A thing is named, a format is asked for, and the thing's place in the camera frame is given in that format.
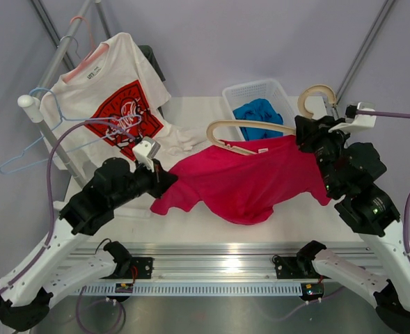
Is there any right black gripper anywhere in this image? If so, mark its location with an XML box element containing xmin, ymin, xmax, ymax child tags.
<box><xmin>294</xmin><ymin>115</ymin><xmax>352</xmax><ymax>194</ymax></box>

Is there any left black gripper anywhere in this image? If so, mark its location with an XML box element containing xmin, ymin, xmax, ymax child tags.
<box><xmin>111</xmin><ymin>157</ymin><xmax>179</xmax><ymax>209</ymax></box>

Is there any wooden clothes hanger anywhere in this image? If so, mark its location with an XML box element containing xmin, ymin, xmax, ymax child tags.
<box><xmin>206</xmin><ymin>84</ymin><xmax>338</xmax><ymax>157</ymax></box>

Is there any pink magenta t shirt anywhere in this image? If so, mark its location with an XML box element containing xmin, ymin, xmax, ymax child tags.
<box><xmin>150</xmin><ymin>135</ymin><xmax>330</xmax><ymax>225</ymax></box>

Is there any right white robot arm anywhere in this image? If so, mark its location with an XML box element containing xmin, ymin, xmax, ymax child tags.
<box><xmin>294</xmin><ymin>116</ymin><xmax>410</xmax><ymax>333</ymax></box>

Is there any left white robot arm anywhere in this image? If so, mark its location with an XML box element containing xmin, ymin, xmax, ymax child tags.
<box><xmin>0</xmin><ymin>158</ymin><xmax>178</xmax><ymax>332</ymax></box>

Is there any white coca cola t shirt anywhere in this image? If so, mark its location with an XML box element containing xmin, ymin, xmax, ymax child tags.
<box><xmin>40</xmin><ymin>33</ymin><xmax>208</xmax><ymax>170</ymax></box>

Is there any dark grey t shirt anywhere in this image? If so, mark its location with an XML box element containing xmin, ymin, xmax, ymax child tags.
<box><xmin>139</xmin><ymin>45</ymin><xmax>166</xmax><ymax>82</ymax></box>

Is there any blue cloth in basket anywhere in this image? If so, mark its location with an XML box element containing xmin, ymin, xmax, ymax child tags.
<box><xmin>232</xmin><ymin>99</ymin><xmax>283</xmax><ymax>141</ymax></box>

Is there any white plastic basket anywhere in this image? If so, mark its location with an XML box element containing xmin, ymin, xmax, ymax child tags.
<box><xmin>222</xmin><ymin>79</ymin><xmax>296</xmax><ymax>128</ymax></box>

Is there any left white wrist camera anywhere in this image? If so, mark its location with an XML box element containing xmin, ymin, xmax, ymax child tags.
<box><xmin>132</xmin><ymin>136</ymin><xmax>161</xmax><ymax>172</ymax></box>

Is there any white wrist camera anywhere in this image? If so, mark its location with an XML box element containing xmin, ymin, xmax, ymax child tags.
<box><xmin>132</xmin><ymin>136</ymin><xmax>161</xmax><ymax>172</ymax></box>
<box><xmin>329</xmin><ymin>102</ymin><xmax>377</xmax><ymax>134</ymax></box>

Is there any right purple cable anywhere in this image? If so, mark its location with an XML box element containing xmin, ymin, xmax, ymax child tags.
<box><xmin>357</xmin><ymin>109</ymin><xmax>410</xmax><ymax>292</ymax></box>

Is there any purple cable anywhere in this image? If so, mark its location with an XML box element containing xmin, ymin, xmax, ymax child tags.
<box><xmin>357</xmin><ymin>109</ymin><xmax>410</xmax><ymax>292</ymax></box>
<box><xmin>0</xmin><ymin>120</ymin><xmax>139</xmax><ymax>310</ymax></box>

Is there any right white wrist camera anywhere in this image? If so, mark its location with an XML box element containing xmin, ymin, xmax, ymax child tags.
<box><xmin>329</xmin><ymin>102</ymin><xmax>377</xmax><ymax>134</ymax></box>

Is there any blue wire hanger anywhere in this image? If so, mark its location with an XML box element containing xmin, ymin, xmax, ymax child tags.
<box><xmin>0</xmin><ymin>86</ymin><xmax>143</xmax><ymax>175</ymax></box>

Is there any aluminium mounting rail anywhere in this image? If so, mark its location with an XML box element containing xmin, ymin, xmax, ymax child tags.
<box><xmin>57</xmin><ymin>241</ymin><xmax>384</xmax><ymax>282</ymax></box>

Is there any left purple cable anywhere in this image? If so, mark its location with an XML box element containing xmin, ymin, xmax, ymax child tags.
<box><xmin>0</xmin><ymin>120</ymin><xmax>139</xmax><ymax>310</ymax></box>

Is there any white slotted cable duct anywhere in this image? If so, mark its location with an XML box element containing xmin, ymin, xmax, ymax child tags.
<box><xmin>73</xmin><ymin>282</ymin><xmax>303</xmax><ymax>296</ymax></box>

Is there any pink wire hanger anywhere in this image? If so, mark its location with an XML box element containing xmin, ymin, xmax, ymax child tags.
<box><xmin>62</xmin><ymin>16</ymin><xmax>110</xmax><ymax>83</ymax></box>

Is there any metal clothes rack rail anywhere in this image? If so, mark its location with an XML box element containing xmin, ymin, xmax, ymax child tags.
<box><xmin>9</xmin><ymin>0</ymin><xmax>104</xmax><ymax>188</ymax></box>

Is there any grey wire hanger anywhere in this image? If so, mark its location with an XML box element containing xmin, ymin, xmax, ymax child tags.
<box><xmin>60</xmin><ymin>34</ymin><xmax>84</xmax><ymax>60</ymax></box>

